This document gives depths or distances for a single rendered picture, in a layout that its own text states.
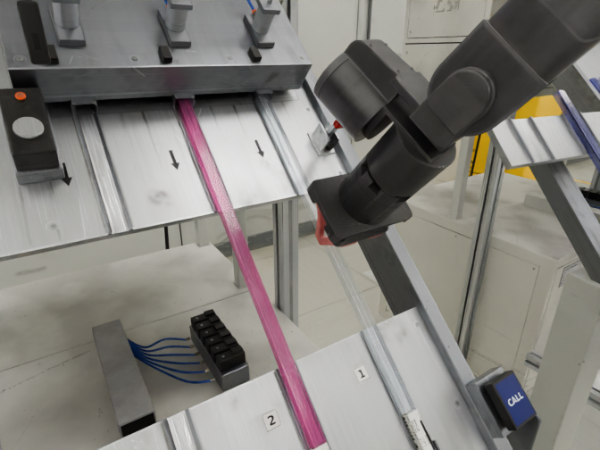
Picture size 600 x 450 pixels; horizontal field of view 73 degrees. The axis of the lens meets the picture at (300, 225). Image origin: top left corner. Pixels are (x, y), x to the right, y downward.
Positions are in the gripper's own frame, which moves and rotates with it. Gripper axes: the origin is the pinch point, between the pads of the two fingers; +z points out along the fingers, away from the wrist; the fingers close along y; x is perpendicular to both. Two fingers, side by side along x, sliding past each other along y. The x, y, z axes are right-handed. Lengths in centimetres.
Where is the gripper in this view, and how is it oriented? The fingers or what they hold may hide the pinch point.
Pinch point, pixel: (327, 235)
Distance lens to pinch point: 49.2
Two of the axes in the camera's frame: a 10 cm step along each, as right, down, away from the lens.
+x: 3.9, 8.8, -2.8
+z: -3.6, 4.3, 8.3
